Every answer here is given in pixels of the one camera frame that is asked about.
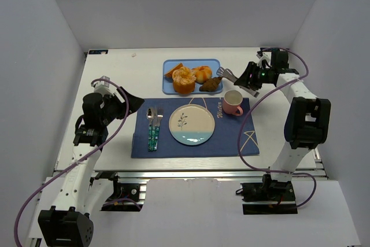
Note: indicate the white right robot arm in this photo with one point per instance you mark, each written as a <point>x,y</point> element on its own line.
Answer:
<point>308,117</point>

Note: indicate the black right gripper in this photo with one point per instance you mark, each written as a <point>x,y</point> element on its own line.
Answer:
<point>246,75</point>

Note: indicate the pink ceramic mug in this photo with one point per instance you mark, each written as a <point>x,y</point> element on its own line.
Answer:
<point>231,103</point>

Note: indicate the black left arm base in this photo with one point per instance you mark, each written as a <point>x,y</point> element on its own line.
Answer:
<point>128,194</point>

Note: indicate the orange bread wedge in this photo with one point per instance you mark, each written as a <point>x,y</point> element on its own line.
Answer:
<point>170,73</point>

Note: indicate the cream and blue plate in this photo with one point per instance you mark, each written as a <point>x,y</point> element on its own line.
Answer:
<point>191,124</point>

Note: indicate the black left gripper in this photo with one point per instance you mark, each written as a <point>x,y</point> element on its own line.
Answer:
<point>121,105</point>

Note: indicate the aluminium table edge rail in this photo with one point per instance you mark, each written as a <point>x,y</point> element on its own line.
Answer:
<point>116,157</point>

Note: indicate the light blue plastic tray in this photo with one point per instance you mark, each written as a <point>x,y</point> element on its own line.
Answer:
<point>167,86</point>

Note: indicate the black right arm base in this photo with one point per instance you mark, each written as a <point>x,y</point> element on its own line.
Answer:
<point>268,197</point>

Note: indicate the blue corner label sticker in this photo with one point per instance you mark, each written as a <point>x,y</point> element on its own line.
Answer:
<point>98,52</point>

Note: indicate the orange round bread roll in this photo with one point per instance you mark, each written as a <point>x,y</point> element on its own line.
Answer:
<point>202,73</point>

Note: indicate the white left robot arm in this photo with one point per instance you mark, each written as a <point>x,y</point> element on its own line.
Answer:
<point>68,221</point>

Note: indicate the blue cloth placemat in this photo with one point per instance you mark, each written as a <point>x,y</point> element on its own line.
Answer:
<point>230,131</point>

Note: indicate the brown chocolate croissant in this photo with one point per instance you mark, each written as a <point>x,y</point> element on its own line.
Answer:
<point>211,85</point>

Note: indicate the metal spoon green handle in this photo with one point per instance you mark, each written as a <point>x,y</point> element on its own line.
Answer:
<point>150,116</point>

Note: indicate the metal fork green handle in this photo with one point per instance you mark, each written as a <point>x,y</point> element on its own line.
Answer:
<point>160,116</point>

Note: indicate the metal knife green handle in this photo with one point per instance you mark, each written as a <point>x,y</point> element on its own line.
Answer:
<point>155,129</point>

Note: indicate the tall orange sugared bun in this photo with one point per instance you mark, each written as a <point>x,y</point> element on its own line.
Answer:
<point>183,80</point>

